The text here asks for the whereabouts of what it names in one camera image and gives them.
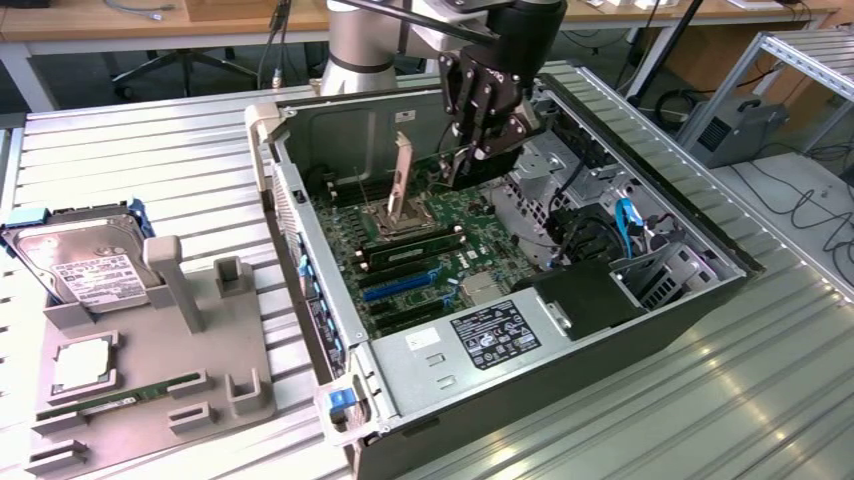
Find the black floor cable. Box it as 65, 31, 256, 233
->
724, 142, 854, 254

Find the beige plastic case foot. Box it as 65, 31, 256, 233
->
311, 374, 376, 447
243, 103, 296, 194

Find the silver disk bay cage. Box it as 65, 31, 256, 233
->
493, 84, 643, 226

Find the aluminium slat table frame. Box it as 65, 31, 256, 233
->
675, 27, 854, 157

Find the blue plastic disk carrier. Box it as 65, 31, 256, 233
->
0, 197, 160, 261

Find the blue expansion slot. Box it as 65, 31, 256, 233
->
361, 271, 436, 302

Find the silver chipset heatsink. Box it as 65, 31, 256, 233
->
459, 273, 508, 307

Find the black office chair base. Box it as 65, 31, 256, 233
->
108, 47, 263, 100

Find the wooden box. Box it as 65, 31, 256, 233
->
181, 0, 276, 24

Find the wooden desk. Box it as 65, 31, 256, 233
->
0, 0, 335, 114
559, 0, 842, 94

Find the black camera cable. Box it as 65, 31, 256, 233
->
344, 0, 500, 45

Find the black plastic shroud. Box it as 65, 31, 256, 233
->
529, 264, 650, 343

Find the green RAM stick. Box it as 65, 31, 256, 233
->
364, 234, 464, 267
33, 370, 201, 420

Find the blue case latch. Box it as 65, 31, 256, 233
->
324, 388, 356, 419

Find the grey network cable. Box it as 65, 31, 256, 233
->
101, 0, 176, 22

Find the silver hard disk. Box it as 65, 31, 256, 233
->
0, 212, 153, 315

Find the green Dell motherboard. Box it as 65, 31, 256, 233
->
307, 167, 543, 340

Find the metal CPU socket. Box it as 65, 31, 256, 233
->
359, 196, 440, 242

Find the silver power supply unit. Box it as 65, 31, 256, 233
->
364, 287, 576, 420

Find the open black PC case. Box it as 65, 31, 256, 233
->
243, 72, 767, 480

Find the silver CPU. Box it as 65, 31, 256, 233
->
50, 340, 113, 390

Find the grey controller box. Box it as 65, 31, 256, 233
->
675, 97, 794, 170

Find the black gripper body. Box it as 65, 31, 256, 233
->
464, 0, 569, 117

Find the black Nvidia graphics card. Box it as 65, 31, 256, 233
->
384, 130, 527, 235

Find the blue SATA wire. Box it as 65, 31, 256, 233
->
616, 197, 647, 262

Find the grey parts rack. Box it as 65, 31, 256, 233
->
21, 234, 280, 477

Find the coiled black cable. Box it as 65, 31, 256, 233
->
651, 88, 696, 127

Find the black tripod pole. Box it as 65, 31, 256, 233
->
624, 0, 710, 107

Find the thin hanging cable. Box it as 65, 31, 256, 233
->
265, 0, 293, 92

